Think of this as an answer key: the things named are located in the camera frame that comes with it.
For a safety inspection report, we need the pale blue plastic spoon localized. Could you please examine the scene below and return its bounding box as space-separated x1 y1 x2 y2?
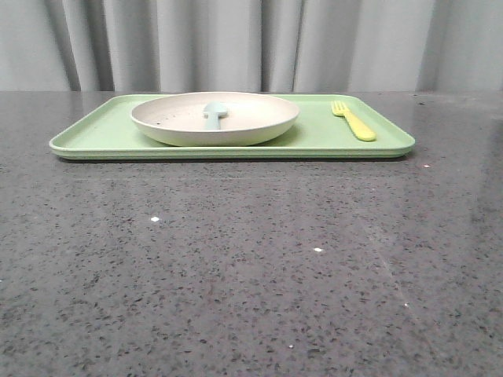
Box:
204 101 228 130

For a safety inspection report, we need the cream round plate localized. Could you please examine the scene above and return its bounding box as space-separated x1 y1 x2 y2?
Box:
130 92 299 147

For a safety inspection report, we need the yellow plastic fork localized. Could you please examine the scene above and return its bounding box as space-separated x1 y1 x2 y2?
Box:
331 101 376 142

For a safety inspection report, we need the light green plastic tray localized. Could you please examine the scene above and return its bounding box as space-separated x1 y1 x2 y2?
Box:
50 94 415 160

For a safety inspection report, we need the grey pleated curtain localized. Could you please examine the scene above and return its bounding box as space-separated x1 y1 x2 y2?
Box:
1 1 502 93

